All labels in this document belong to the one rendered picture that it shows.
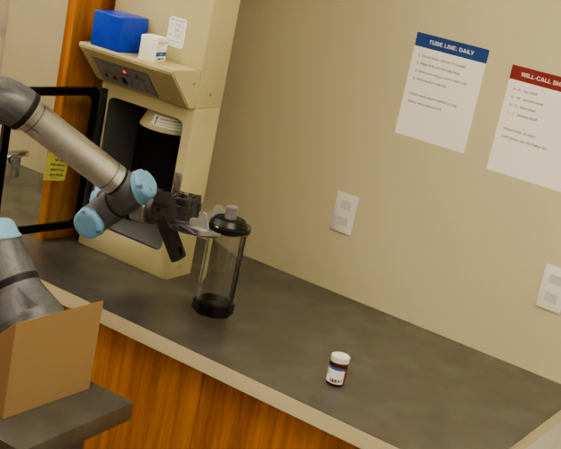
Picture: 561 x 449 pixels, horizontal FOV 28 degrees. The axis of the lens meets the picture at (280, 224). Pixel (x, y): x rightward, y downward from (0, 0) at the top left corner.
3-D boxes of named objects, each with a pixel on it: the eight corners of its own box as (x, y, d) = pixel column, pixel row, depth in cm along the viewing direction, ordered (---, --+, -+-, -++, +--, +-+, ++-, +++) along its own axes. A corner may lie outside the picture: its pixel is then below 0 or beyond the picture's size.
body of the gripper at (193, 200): (192, 200, 265) (146, 191, 269) (188, 235, 267) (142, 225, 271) (205, 195, 272) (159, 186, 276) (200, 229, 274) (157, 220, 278)
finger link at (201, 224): (214, 217, 260) (187, 208, 266) (211, 241, 261) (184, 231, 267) (223, 216, 262) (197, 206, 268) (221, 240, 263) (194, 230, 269)
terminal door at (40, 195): (79, 227, 310) (101, 86, 299) (-12, 239, 286) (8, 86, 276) (77, 226, 311) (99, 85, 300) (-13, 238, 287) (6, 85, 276)
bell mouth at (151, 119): (167, 118, 314) (170, 98, 313) (216, 134, 306) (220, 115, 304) (126, 120, 300) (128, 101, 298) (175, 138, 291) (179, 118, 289)
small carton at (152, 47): (148, 56, 287) (152, 33, 285) (165, 61, 285) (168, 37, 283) (137, 57, 282) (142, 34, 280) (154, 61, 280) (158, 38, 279)
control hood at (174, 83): (102, 77, 301) (108, 41, 298) (195, 109, 285) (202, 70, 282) (72, 78, 291) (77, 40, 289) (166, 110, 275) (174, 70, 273)
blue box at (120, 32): (115, 44, 296) (120, 10, 293) (143, 53, 291) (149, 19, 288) (89, 44, 288) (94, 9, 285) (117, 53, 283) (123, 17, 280)
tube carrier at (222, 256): (240, 306, 277) (257, 225, 271) (224, 318, 267) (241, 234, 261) (201, 294, 280) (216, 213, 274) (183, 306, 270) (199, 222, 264)
